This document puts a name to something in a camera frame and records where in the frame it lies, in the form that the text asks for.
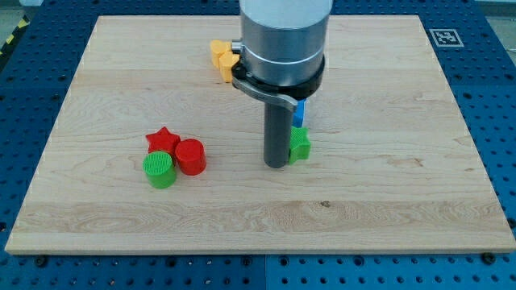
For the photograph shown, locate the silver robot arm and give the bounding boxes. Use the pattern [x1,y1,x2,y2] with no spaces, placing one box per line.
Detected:
[239,0,333,86]

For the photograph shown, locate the green star block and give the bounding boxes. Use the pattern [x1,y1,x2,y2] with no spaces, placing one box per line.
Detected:
[289,126,311,164]

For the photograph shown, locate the red star block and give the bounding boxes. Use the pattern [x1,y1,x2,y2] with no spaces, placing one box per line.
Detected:
[146,126,181,157]

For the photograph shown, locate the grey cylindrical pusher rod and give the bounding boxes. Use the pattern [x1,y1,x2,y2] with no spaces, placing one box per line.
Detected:
[264,104,293,168]

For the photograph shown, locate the blue block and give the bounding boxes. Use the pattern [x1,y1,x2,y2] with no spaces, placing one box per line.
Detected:
[293,100,306,128]

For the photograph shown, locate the black clamp with lever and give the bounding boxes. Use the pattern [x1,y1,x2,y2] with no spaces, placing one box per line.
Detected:
[231,56,326,112]

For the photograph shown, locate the red cylinder block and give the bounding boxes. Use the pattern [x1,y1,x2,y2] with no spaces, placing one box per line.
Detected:
[175,139,206,176]

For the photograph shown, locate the yellow heart block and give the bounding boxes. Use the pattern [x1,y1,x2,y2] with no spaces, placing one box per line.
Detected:
[210,39,240,83]

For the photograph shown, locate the green cylinder block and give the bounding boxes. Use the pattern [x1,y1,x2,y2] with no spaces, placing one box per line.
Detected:
[142,151,177,189]

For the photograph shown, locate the white fiducial marker tag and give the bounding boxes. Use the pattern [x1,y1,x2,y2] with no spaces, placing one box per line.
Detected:
[429,28,464,48]

